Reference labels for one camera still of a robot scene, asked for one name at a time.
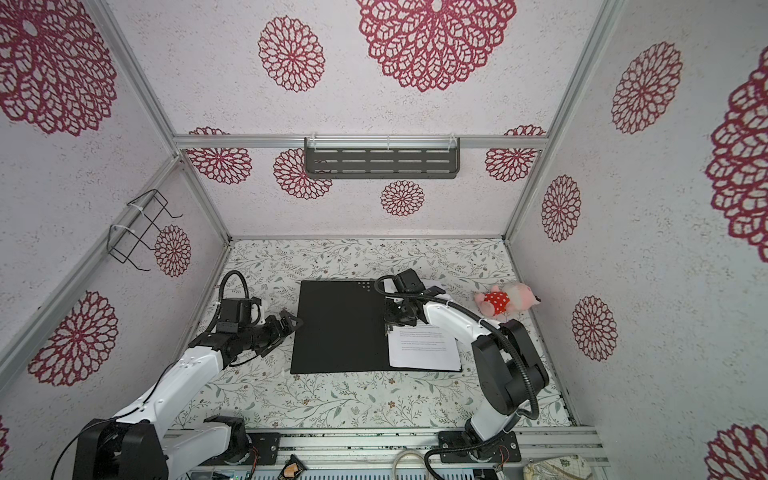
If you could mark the black wire wall rack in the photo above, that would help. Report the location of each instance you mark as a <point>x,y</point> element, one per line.
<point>123,239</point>

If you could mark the pink plush toy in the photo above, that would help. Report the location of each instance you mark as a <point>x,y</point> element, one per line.
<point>505,300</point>

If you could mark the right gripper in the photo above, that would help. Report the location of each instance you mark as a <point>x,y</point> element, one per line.
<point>389,303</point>

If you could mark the grey wall shelf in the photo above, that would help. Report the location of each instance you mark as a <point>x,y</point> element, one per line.
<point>382,160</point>

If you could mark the printed paper sheet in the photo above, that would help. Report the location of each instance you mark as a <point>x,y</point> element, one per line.
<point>423,347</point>

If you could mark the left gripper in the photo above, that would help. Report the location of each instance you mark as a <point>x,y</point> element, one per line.
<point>277,331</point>

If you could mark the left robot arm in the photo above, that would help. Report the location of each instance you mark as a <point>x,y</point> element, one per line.
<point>139,442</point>

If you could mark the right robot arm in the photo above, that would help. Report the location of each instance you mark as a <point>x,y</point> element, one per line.
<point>509,369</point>

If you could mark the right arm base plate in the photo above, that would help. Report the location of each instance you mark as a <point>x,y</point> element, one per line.
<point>461,447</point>

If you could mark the patterned cloth bag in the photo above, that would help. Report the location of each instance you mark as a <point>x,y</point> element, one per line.
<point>570,467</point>

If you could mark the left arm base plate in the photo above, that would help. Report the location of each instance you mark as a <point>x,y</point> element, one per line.
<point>258,449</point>

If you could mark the blue black folder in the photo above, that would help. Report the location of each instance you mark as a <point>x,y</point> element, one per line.
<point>343,329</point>

